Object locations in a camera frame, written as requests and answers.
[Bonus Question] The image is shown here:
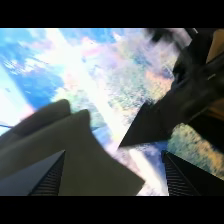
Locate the grey-brown garment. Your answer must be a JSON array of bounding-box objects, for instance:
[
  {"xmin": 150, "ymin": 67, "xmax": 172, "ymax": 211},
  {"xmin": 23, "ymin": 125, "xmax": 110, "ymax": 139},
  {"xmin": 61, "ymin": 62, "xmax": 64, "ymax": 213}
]
[{"xmin": 0, "ymin": 98, "xmax": 146, "ymax": 197}]

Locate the black garment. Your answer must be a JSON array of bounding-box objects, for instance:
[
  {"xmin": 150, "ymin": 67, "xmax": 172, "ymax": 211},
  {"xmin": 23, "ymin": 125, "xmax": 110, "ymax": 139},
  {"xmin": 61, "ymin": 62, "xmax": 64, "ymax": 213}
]
[{"xmin": 119, "ymin": 28, "xmax": 224, "ymax": 155}]

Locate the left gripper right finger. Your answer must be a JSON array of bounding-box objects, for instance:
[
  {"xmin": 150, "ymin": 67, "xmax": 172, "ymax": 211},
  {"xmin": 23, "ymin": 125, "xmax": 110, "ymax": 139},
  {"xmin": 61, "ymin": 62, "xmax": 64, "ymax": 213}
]
[{"xmin": 161, "ymin": 150, "xmax": 224, "ymax": 197}]

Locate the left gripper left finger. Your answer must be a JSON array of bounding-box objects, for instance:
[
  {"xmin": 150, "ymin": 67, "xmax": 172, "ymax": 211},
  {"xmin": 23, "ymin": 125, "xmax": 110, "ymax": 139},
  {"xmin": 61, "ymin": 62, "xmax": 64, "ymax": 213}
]
[{"xmin": 0, "ymin": 150, "xmax": 67, "ymax": 197}]

